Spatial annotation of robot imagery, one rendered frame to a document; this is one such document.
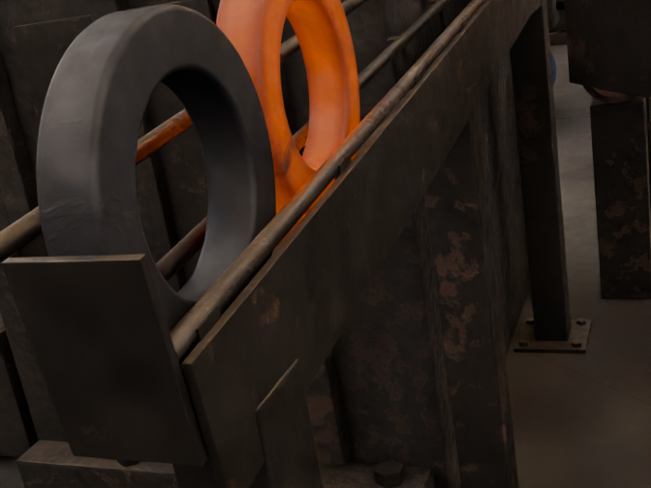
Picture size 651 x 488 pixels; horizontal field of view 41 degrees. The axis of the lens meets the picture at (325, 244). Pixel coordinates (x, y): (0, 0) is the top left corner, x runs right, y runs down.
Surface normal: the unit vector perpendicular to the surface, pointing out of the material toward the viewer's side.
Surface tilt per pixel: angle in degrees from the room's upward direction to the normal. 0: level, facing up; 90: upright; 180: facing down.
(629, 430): 0
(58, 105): 49
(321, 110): 62
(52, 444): 0
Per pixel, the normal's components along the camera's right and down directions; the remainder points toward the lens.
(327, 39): -0.24, 0.71
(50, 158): -0.36, -0.07
